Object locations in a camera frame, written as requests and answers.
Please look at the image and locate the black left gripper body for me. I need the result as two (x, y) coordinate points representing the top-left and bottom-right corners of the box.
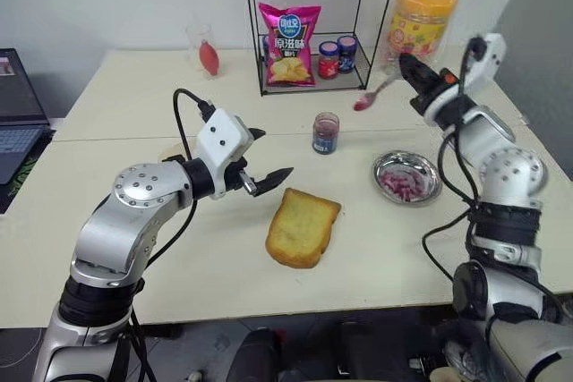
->
(221, 154), (261, 199)

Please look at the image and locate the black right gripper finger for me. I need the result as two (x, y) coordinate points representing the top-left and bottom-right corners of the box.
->
(398, 52), (436, 88)
(402, 72), (439, 98)

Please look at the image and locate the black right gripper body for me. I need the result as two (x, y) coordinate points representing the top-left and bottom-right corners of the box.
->
(410, 66), (463, 111)

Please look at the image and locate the spoon with red jam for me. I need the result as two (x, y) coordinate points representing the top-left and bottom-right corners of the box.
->
(353, 72), (403, 113)

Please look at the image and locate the toasted bread slice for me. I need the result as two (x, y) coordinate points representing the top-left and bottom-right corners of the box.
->
(264, 186), (343, 270)

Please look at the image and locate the blue label jam jar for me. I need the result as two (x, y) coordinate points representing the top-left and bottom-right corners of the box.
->
(336, 35), (358, 76)

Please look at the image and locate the open glass jam jar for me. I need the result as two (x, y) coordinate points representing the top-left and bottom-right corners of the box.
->
(311, 111), (340, 156)

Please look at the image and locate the red label jam jar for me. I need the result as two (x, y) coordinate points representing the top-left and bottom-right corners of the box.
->
(318, 40), (340, 81)

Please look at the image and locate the large orange lid jar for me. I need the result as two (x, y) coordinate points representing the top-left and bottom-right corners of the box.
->
(386, 0), (460, 71)

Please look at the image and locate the clear plastic bag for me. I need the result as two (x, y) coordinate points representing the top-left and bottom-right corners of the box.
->
(365, 0), (463, 84)

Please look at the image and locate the red object in cup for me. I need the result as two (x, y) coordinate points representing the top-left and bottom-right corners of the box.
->
(197, 38), (224, 78)

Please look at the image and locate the metal dish with pink pieces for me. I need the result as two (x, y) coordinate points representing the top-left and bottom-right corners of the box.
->
(372, 149), (444, 208)

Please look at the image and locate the pink potato chip bag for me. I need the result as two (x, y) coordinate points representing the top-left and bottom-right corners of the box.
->
(258, 2), (323, 89)

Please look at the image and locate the clear plastic cup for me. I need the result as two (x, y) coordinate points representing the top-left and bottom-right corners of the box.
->
(184, 21), (226, 82)

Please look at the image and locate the black green desk mat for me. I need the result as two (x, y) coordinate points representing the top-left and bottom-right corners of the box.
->
(0, 130), (56, 216)

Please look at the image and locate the dark laptop computer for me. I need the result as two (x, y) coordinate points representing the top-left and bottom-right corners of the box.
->
(0, 47), (56, 186)

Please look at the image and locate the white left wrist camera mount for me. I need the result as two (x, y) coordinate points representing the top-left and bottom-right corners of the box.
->
(195, 107), (252, 200)

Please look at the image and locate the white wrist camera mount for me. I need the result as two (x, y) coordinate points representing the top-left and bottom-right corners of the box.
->
(423, 32), (509, 129)
(195, 107), (252, 200)

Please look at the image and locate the black wire frame rack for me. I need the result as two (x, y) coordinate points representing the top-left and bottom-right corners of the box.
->
(241, 0), (401, 98)

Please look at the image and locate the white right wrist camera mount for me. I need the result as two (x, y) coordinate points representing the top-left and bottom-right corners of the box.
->
(423, 32), (509, 129)

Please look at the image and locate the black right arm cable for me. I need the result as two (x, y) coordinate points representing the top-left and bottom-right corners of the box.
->
(423, 35), (490, 285)

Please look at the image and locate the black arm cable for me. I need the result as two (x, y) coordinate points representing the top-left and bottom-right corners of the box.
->
(423, 35), (490, 285)
(133, 88), (217, 276)

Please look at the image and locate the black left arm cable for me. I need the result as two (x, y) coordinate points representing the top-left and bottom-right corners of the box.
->
(133, 88), (217, 276)

